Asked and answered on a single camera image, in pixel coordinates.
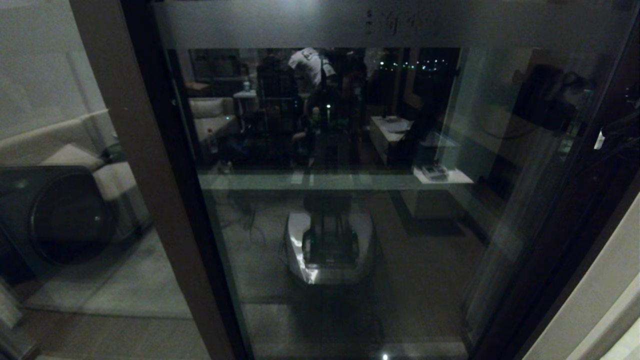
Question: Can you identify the brown framed sliding glass door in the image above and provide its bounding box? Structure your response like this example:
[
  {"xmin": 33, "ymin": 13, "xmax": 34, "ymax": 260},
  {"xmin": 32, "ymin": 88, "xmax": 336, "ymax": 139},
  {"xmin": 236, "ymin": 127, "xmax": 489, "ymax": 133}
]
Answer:
[{"xmin": 145, "ymin": 0, "xmax": 640, "ymax": 360}]

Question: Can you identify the dark brown door jamb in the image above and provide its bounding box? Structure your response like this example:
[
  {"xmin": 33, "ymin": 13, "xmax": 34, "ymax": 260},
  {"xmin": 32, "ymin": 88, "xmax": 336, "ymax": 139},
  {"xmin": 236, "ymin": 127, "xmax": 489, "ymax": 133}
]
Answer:
[{"xmin": 505, "ymin": 170, "xmax": 640, "ymax": 360}]

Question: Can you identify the brown framed fixed glass door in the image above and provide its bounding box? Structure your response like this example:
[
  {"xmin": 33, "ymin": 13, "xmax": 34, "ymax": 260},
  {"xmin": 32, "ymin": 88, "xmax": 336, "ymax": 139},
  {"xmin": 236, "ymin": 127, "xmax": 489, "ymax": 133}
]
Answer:
[{"xmin": 0, "ymin": 0, "xmax": 246, "ymax": 360}]

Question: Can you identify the grey floor rug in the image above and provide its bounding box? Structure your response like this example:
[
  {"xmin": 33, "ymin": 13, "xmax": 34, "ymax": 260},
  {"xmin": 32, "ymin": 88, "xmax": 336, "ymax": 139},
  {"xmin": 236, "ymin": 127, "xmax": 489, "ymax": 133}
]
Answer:
[{"xmin": 25, "ymin": 227, "xmax": 193, "ymax": 321}]

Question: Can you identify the grey and beige sofa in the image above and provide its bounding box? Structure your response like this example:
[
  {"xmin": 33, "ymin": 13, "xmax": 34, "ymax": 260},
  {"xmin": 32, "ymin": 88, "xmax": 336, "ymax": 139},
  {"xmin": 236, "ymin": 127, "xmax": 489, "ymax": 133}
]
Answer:
[{"xmin": 0, "ymin": 110, "xmax": 151, "ymax": 246}]

